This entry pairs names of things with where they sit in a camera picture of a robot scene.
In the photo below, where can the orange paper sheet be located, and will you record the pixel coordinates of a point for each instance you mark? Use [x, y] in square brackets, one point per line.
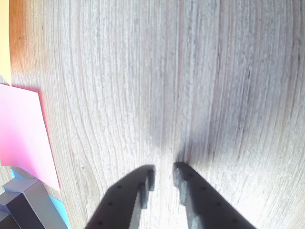
[4, 38]

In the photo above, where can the medium dark foam block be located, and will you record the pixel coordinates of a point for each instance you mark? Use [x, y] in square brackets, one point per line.
[21, 210]

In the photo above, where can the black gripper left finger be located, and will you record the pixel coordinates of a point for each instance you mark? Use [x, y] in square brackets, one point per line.
[119, 205]

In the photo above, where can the large grey foam block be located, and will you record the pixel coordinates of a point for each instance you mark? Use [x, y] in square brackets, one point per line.
[40, 202]

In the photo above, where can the pink paper sheet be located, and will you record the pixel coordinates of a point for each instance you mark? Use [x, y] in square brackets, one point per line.
[21, 133]

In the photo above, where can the blue paper sheet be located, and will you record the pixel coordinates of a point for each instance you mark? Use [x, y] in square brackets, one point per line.
[59, 210]

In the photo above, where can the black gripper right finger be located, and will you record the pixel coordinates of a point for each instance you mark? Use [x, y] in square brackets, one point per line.
[212, 210]

